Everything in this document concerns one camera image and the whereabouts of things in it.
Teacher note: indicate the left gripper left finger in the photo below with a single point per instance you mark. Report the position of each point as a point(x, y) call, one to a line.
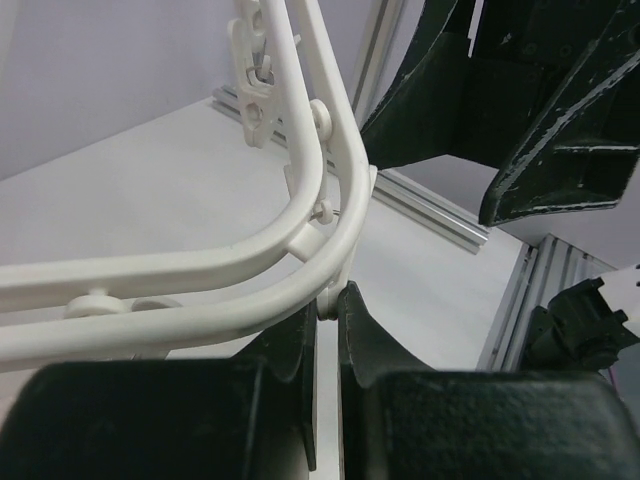
point(248, 416)

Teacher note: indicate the white plastic clip hanger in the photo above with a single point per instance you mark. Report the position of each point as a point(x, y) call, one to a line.
point(122, 305)

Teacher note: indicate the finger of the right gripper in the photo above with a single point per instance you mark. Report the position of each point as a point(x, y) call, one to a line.
point(583, 147)
point(475, 94)

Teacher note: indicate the white hanger clip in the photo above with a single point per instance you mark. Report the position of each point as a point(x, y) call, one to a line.
point(327, 300)

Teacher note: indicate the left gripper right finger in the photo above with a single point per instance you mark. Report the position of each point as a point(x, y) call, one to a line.
point(402, 419)

